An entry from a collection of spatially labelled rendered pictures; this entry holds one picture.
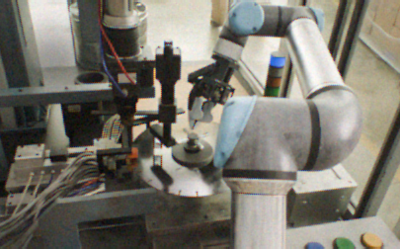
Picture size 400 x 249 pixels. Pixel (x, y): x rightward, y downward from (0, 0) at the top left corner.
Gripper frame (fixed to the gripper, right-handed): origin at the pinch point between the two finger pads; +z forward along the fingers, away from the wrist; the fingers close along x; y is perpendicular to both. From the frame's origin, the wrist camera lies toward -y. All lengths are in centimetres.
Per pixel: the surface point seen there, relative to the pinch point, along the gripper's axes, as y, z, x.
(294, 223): 24.4, 14.2, 27.8
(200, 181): 16.7, 10.0, -3.4
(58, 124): -57, 25, -17
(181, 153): 6.8, 7.1, -4.5
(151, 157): 3.4, 10.9, -10.4
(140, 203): 18.9, 16.6, -18.3
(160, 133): 6.1, 3.6, -12.3
